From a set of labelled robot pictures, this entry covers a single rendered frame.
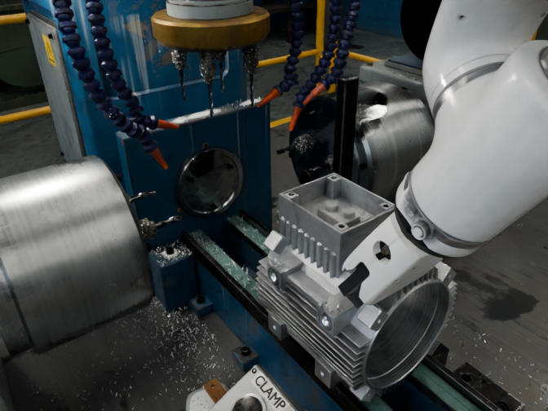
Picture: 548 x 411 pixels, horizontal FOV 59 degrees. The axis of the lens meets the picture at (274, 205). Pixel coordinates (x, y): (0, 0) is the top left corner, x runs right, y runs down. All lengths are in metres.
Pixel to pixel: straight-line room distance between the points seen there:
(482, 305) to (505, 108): 0.75
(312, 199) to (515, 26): 0.38
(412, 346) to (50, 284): 0.48
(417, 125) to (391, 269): 0.58
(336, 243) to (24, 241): 0.38
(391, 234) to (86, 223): 0.40
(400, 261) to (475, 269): 0.72
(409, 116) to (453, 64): 0.58
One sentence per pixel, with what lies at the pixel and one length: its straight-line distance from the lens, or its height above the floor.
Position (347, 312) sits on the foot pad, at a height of 1.07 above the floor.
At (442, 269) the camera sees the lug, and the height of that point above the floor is 1.09.
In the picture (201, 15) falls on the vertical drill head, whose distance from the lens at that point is 0.74.
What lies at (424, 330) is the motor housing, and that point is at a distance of 0.72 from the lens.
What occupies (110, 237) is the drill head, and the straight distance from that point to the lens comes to 0.67.
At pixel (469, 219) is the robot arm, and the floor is 1.27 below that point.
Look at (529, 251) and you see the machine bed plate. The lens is 1.24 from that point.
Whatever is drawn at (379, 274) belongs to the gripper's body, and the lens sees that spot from 0.45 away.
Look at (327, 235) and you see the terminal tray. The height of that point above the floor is 1.13.
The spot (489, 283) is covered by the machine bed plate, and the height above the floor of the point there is 0.80.
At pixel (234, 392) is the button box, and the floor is 1.07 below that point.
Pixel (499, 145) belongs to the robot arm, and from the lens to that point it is 0.34.
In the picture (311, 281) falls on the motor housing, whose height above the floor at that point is 1.06.
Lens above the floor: 1.46
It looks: 31 degrees down
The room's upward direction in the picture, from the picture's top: 1 degrees counter-clockwise
